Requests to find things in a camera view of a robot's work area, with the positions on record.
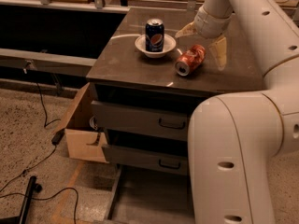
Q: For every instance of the dark grey drawer cabinet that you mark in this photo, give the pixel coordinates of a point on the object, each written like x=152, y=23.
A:
x=123, y=75

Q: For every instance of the red coke can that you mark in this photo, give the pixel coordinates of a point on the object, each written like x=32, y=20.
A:
x=190, y=60

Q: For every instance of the black metal stand base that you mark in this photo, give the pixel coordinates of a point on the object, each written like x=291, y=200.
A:
x=32, y=188

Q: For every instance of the open cardboard box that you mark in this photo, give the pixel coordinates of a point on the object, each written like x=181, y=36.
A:
x=83, y=141

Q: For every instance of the white ceramic bowl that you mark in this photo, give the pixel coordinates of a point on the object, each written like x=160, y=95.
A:
x=169, y=44

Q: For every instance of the black power adapter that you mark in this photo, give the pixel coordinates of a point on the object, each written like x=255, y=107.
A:
x=57, y=137

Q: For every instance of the blue pepsi can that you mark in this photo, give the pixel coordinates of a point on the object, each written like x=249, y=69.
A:
x=154, y=32

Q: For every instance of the grey middle drawer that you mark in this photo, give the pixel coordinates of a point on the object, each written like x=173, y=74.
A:
x=139, y=158

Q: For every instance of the grey top drawer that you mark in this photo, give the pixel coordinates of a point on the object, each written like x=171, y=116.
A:
x=133, y=119

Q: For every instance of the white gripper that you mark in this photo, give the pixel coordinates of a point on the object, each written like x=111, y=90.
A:
x=207, y=25

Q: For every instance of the open grey bottom drawer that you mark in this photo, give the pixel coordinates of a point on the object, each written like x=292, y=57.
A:
x=142, y=196

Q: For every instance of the grey metal rail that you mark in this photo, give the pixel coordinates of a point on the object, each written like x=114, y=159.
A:
x=46, y=62

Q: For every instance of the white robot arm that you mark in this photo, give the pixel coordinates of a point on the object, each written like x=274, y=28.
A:
x=232, y=136

